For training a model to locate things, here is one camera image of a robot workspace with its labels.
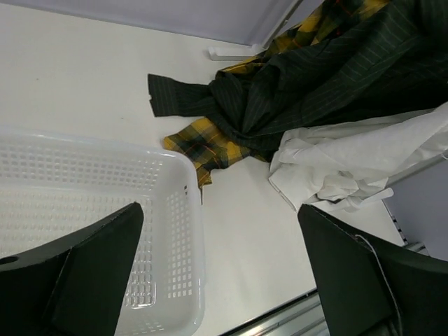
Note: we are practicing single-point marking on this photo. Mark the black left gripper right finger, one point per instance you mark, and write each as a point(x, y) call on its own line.
point(370, 286)

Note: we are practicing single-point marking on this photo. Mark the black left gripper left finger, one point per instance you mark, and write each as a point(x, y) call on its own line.
point(73, 285)

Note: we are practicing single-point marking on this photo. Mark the white shirt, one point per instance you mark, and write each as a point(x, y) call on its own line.
point(348, 165)

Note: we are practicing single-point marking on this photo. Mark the dark green striped shirt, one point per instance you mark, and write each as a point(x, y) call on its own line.
point(395, 61)

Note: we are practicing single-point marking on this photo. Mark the yellow plaid shirt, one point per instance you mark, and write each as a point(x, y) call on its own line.
point(205, 145)

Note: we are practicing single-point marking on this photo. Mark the white plastic basket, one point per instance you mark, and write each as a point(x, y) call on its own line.
point(53, 185)

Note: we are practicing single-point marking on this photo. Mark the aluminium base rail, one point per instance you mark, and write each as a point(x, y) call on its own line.
point(300, 316)

